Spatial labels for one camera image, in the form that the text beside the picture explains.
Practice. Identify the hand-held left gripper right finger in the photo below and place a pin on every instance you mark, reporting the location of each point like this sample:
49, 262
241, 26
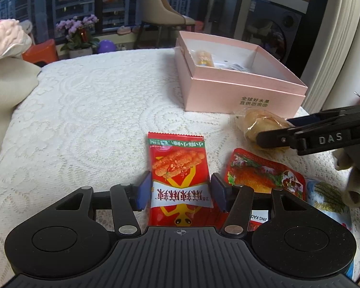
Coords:
219, 192

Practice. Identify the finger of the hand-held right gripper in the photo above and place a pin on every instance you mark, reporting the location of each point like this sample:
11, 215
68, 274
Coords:
276, 139
306, 119

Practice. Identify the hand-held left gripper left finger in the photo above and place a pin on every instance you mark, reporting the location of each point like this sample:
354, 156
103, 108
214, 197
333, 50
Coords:
144, 190

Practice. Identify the clear bread packet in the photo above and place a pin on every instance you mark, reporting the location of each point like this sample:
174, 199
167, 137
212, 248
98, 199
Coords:
258, 123

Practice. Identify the red snack packet yellow print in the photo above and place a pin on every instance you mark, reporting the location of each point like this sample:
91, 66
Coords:
180, 162

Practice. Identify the pink cardboard box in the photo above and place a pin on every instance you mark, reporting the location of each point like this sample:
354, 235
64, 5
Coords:
243, 93

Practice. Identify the yellow cracker packet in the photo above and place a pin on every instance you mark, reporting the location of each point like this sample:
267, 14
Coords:
203, 58

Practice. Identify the person's right hand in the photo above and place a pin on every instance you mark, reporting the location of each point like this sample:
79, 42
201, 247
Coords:
355, 192

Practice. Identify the red packet fish print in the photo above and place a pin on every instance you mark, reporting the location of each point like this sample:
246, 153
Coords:
258, 174

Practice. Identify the blue packet green sticks print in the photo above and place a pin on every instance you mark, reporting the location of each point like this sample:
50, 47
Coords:
327, 198

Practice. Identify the white ribbed column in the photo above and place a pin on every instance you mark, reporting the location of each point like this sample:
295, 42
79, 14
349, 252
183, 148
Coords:
333, 36

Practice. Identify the white snack packet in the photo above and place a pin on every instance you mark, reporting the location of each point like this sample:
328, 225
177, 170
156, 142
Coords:
223, 64

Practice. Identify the white lace tablecloth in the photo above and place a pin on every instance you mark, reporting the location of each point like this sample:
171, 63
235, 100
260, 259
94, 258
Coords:
93, 111

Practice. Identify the washing machine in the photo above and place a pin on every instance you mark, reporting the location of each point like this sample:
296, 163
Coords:
276, 21

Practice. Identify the red container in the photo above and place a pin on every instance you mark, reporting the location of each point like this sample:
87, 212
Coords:
199, 26

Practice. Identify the purple ball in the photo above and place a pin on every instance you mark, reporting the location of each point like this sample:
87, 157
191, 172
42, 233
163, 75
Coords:
106, 46

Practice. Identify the pink slipper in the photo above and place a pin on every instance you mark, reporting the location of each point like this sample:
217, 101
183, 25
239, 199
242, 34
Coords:
124, 30

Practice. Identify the beige cushion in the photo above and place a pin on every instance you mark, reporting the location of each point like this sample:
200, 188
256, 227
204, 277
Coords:
6, 90

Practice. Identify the orange stool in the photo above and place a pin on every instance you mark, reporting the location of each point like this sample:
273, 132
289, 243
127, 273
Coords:
42, 51

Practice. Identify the purple flower plant white pot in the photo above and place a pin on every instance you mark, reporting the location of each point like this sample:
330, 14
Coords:
78, 27

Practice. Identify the beige chair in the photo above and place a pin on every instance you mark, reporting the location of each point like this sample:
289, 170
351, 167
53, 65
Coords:
156, 9

